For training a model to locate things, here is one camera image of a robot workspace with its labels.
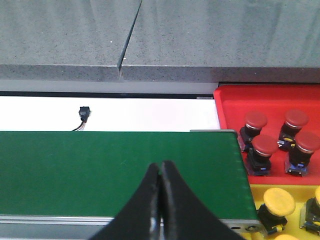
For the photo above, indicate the grey stone countertop slab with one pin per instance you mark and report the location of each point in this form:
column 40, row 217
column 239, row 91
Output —
column 203, row 41
column 64, row 40

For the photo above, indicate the grey stone countertop slab right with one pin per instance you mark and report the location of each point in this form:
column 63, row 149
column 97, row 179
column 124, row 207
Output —
column 203, row 41

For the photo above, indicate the small black sensor block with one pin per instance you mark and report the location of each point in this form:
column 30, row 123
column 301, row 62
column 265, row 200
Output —
column 84, row 113

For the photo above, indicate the yellow mushroom push button switch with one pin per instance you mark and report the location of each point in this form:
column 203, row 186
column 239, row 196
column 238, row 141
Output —
column 285, row 237

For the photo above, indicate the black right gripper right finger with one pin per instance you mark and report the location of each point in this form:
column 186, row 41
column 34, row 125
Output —
column 185, row 216

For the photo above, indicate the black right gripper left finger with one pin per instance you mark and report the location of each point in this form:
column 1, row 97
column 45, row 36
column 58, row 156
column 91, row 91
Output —
column 140, row 218

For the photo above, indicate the aluminium conveyor side rail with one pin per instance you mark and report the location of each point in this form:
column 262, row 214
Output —
column 237, row 225

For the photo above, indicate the red mushroom push button switch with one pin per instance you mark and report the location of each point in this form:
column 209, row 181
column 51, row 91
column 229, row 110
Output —
column 254, row 121

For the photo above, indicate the green conveyor belt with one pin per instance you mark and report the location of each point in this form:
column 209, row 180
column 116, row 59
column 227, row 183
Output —
column 94, row 174

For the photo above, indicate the red plastic tray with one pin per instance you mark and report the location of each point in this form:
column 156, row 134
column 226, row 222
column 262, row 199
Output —
column 234, row 101

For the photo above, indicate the grey stone countertop slab left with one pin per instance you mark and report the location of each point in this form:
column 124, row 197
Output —
column 64, row 40

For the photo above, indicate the yellow plastic tray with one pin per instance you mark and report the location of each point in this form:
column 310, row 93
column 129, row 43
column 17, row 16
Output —
column 300, row 193

